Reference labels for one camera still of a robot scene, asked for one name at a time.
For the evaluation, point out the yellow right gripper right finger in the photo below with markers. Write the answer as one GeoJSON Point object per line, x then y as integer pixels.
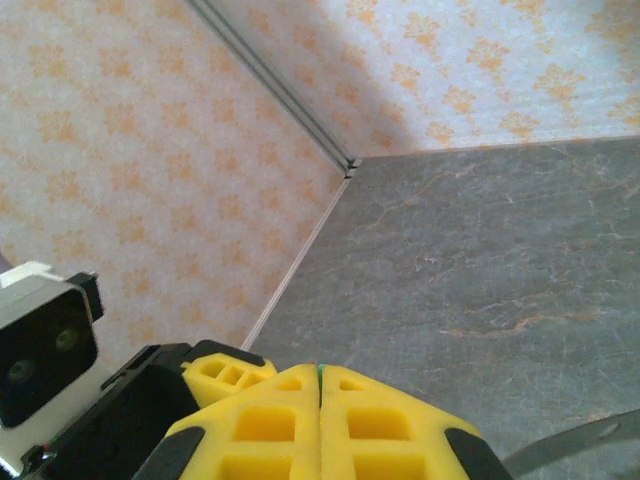
{"type": "Point", "coordinates": [430, 440]}

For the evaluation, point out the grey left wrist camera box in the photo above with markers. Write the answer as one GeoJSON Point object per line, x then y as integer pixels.
{"type": "Point", "coordinates": [45, 345]}

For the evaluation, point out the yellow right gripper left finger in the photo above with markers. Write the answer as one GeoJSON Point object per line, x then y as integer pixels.
{"type": "Point", "coordinates": [215, 440]}

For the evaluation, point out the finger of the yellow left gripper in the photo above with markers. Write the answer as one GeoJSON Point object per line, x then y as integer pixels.
{"type": "Point", "coordinates": [205, 385]}

